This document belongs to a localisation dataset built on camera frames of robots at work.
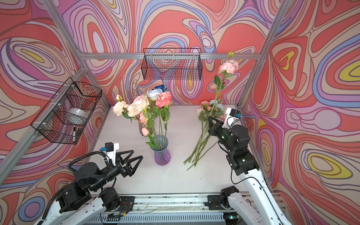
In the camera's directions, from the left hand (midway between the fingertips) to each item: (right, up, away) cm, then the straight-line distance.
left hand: (139, 155), depth 61 cm
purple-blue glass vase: (+7, -8, +28) cm, 29 cm away
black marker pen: (-37, +8, +11) cm, 39 cm away
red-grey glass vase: (-1, +11, +7) cm, 13 cm away
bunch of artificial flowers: (+38, +24, +53) cm, 70 cm away
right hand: (+32, +15, +5) cm, 36 cm away
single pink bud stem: (+1, +9, +7) cm, 12 cm away
